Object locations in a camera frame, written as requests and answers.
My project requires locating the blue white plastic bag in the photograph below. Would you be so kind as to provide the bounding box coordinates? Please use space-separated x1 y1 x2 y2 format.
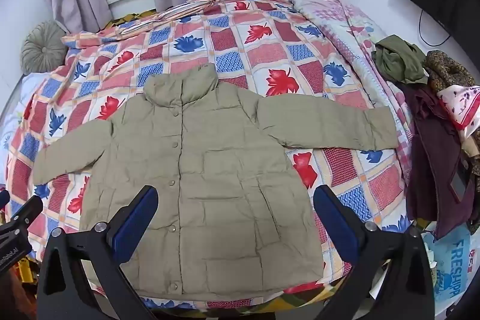
422 223 480 306

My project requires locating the pink white scarf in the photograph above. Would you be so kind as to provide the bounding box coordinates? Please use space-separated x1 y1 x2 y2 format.
437 85 480 141

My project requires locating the striped folded cloth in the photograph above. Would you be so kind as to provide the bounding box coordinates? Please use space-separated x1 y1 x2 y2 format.
62 0 226 43

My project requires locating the olive puffer jacket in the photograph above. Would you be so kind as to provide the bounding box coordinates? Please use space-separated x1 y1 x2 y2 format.
33 65 398 300

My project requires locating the brown patterned garment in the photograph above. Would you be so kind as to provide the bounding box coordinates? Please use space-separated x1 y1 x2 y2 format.
424 50 478 96

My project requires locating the dark maroon garment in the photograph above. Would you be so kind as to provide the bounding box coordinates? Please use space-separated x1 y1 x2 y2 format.
403 80 479 240

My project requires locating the black cable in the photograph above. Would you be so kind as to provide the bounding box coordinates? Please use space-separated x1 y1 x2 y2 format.
418 9 451 45

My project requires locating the pale floral bed sheet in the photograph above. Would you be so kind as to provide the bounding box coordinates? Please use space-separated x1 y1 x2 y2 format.
0 73 42 186

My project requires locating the olive green garment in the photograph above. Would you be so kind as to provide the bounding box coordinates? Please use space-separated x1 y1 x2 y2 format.
371 35 428 84

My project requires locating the leaf print checked bed sheet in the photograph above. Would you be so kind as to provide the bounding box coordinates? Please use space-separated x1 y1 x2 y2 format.
5 0 413 309

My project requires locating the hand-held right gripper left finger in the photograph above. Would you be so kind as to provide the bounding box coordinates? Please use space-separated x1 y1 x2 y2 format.
37 185 160 320

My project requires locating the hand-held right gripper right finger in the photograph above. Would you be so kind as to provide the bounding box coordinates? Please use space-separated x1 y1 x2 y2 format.
312 185 447 320

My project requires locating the pink patterned folded quilt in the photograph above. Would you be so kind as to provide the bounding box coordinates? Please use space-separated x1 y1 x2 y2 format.
290 0 415 171

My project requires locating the round grey green cushion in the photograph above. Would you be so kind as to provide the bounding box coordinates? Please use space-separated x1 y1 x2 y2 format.
20 21 70 75

